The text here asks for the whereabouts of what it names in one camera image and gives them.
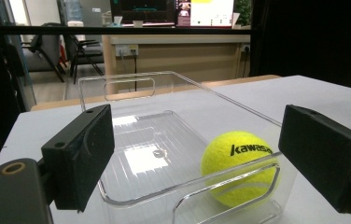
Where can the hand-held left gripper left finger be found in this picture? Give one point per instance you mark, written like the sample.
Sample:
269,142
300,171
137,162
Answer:
80,155

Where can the black chair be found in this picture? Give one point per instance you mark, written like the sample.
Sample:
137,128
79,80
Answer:
83,53

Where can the dark computer monitor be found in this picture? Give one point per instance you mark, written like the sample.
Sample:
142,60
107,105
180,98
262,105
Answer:
144,11

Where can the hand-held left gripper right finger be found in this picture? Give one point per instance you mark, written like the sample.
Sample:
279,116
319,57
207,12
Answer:
326,155

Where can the light wooden desk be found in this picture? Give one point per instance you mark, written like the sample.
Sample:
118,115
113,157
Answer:
179,59

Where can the clear plastic tray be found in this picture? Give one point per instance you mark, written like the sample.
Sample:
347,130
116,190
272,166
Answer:
151,146

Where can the bright computer monitor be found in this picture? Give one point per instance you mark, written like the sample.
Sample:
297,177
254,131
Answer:
211,12

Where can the white wall socket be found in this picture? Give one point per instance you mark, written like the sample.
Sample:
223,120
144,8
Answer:
127,50

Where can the light wooden table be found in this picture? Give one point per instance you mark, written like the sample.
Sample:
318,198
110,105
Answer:
232,81

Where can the yellow tennis ball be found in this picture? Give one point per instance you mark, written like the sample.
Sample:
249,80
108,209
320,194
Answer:
232,165

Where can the white cup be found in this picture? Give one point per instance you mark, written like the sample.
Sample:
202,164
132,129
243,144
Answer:
137,23
118,20

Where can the green plant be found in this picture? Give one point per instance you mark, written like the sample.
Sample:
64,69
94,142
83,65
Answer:
243,11

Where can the grey chair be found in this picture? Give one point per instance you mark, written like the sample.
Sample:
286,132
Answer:
44,49

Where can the black horizontal bar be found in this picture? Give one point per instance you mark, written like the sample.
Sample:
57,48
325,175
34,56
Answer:
133,30

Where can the white board table cover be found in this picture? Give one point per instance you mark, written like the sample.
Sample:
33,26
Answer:
313,96

